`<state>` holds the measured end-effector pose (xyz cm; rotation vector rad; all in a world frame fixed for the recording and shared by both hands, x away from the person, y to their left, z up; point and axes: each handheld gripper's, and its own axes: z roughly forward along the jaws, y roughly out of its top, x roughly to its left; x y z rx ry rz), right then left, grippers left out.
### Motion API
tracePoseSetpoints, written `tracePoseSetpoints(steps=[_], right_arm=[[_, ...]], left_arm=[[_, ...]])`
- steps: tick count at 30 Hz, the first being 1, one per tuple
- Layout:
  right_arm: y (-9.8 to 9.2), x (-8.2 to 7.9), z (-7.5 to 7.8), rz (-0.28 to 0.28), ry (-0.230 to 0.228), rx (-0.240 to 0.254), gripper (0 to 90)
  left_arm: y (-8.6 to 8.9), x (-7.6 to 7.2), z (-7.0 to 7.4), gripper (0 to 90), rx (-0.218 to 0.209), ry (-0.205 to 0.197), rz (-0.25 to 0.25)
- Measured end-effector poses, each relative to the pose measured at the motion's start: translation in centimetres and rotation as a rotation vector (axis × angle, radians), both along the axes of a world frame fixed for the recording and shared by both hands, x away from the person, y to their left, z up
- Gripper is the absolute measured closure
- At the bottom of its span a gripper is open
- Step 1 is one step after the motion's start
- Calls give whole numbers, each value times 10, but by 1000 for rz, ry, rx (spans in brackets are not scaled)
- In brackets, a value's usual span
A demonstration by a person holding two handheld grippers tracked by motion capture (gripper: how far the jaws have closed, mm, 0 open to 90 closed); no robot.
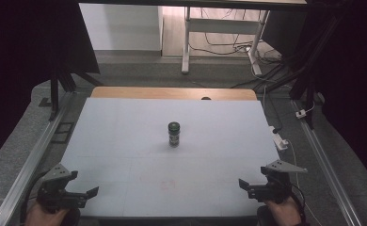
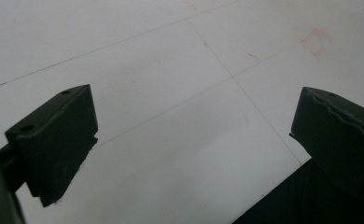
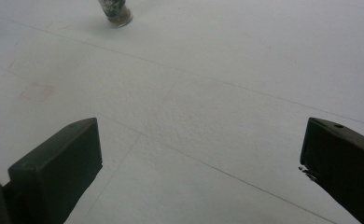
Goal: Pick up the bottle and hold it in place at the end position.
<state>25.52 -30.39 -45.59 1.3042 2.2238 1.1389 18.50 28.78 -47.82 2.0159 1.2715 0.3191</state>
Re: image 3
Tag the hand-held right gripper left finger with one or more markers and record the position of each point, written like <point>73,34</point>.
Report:
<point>52,174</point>

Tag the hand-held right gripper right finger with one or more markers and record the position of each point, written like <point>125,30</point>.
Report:
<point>345,168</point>

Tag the glass spice jar green label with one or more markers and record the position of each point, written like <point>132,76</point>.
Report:
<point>117,14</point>

